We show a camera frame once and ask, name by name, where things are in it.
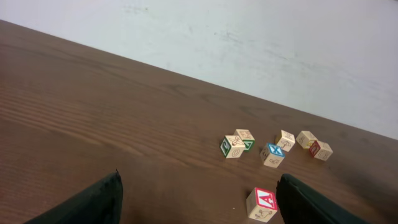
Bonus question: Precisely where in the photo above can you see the wooden block green side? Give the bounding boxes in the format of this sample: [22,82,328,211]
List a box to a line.
[234,129,255,151]

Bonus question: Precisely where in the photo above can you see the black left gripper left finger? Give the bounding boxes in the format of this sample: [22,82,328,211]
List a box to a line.
[27,171,123,224]

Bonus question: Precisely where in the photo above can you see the wooden block red side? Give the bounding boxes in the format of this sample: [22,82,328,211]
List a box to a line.
[309,140,333,161]

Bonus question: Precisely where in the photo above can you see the wooden block red A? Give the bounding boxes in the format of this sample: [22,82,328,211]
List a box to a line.
[246,187,278,223]

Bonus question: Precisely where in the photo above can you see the wooden block umbrella drawing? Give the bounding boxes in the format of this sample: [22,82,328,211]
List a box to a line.
[275,130,295,152]

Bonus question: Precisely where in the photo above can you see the wooden block yellow side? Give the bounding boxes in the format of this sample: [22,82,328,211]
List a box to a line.
[296,131,317,149]

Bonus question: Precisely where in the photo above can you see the wooden block blue X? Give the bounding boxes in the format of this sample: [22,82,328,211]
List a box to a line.
[260,143,285,168]

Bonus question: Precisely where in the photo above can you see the wooden block green letter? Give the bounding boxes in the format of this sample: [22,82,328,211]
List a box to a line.
[220,135,246,159]

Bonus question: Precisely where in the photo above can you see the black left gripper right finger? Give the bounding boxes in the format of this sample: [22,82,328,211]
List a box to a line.
[276,174,367,224]

